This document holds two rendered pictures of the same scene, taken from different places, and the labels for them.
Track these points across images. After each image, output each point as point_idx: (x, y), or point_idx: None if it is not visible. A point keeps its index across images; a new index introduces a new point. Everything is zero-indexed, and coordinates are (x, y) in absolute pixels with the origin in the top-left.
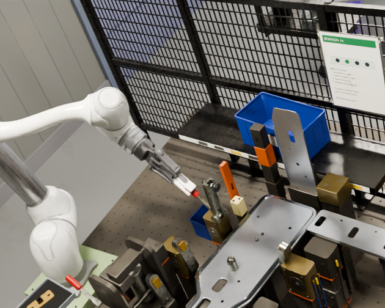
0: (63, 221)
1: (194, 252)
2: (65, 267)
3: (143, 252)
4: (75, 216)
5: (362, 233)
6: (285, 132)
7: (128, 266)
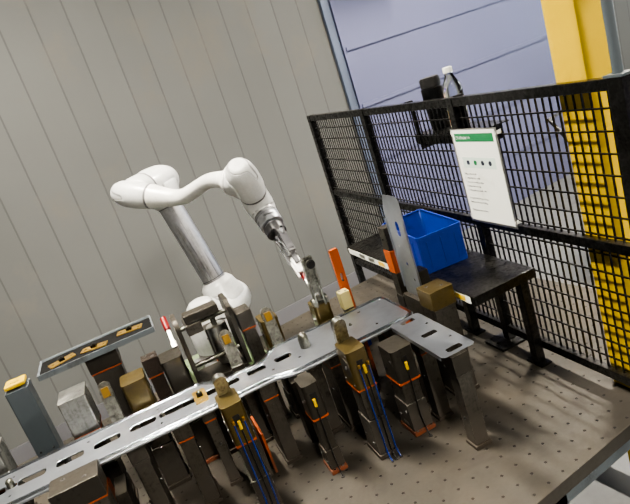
0: None
1: None
2: (208, 340)
3: (224, 307)
4: (240, 304)
5: (436, 335)
6: (393, 224)
7: (199, 311)
